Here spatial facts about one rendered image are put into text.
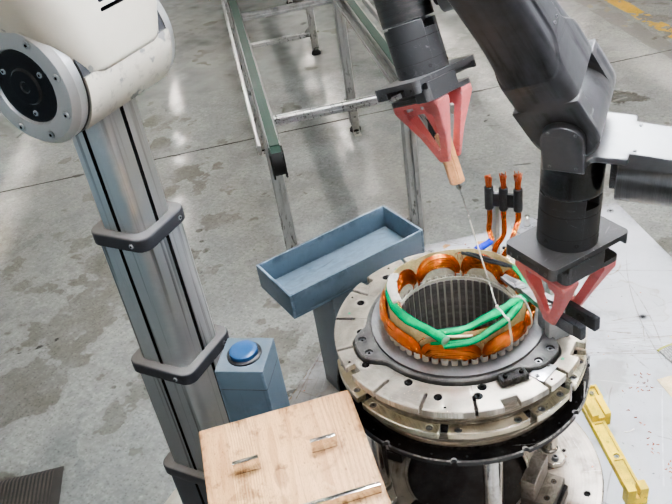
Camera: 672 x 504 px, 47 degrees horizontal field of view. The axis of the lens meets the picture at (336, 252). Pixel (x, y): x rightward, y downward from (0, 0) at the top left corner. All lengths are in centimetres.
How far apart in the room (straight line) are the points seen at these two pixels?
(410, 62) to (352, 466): 44
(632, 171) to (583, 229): 8
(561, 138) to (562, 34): 8
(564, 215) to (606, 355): 72
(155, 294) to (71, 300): 206
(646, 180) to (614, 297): 87
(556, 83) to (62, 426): 229
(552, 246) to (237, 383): 52
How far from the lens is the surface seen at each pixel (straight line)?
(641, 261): 165
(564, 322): 81
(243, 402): 112
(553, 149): 66
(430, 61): 83
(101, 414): 268
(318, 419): 94
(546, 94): 62
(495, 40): 60
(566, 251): 75
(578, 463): 123
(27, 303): 334
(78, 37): 98
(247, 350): 109
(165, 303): 121
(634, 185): 70
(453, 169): 87
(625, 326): 149
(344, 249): 128
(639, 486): 120
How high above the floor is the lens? 175
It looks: 34 degrees down
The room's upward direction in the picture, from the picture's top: 10 degrees counter-clockwise
